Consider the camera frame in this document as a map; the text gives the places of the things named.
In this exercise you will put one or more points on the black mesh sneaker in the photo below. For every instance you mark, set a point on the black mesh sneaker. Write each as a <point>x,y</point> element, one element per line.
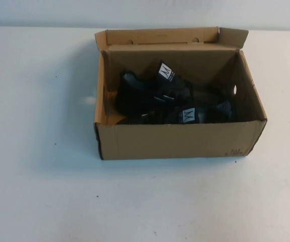
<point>210,111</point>
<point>134,95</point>

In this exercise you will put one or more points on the brown cardboard shoe box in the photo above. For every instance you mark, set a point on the brown cardboard shoe box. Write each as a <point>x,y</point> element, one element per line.
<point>172,143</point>

